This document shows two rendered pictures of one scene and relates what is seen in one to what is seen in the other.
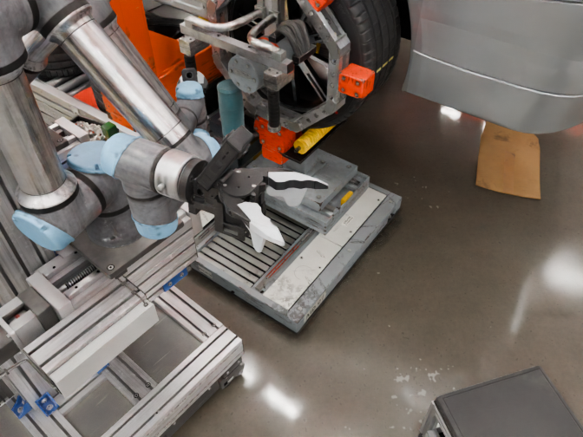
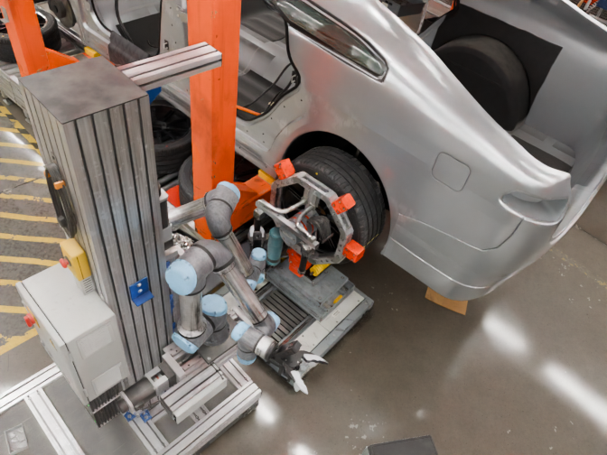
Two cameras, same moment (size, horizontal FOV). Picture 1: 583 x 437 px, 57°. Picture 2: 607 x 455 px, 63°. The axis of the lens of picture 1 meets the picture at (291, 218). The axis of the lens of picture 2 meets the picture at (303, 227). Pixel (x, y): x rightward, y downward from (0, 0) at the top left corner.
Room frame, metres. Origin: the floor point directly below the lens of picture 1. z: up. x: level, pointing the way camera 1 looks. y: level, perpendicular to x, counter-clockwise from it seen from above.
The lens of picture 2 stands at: (-0.30, 0.17, 2.83)
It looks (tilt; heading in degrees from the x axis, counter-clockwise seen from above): 46 degrees down; 357
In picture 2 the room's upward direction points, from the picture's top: 11 degrees clockwise
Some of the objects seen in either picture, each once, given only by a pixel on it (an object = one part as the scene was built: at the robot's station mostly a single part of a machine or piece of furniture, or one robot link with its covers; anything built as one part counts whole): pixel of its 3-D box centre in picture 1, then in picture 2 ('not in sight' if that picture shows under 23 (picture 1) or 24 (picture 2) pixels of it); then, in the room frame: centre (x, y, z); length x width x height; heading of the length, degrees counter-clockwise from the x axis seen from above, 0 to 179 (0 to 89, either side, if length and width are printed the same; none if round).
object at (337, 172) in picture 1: (302, 149); (313, 264); (1.81, -0.04, 0.32); 0.40 x 0.30 x 0.28; 54
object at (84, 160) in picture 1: (99, 175); (212, 311); (0.89, 0.43, 0.98); 0.13 x 0.12 x 0.14; 154
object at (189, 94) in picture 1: (189, 106); (256, 261); (1.27, 0.29, 0.91); 0.11 x 0.08 x 0.11; 172
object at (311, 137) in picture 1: (317, 131); (326, 261); (1.68, -0.10, 0.51); 0.29 x 0.06 x 0.06; 144
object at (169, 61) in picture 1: (190, 42); (254, 186); (2.04, 0.41, 0.69); 0.52 x 0.17 x 0.35; 144
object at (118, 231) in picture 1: (114, 210); (213, 325); (0.90, 0.42, 0.87); 0.15 x 0.15 x 0.10
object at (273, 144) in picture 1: (283, 133); (303, 258); (1.70, 0.03, 0.48); 0.16 x 0.12 x 0.17; 144
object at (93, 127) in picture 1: (88, 141); (182, 246); (1.61, 0.76, 0.51); 0.20 x 0.14 x 0.13; 63
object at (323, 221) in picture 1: (301, 182); (310, 281); (1.81, -0.04, 0.13); 0.50 x 0.36 x 0.10; 54
